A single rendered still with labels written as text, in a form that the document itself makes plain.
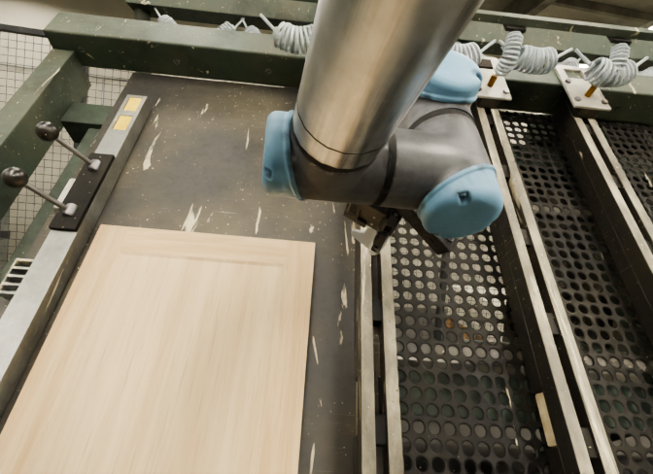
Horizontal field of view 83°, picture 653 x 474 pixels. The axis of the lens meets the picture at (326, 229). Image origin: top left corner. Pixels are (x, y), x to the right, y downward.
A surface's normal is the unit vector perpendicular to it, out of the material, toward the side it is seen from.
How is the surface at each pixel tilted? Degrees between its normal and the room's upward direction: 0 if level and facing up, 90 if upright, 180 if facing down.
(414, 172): 98
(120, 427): 53
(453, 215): 143
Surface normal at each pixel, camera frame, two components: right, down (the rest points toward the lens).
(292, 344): 0.08, -0.56
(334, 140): -0.25, 0.89
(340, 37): -0.72, 0.59
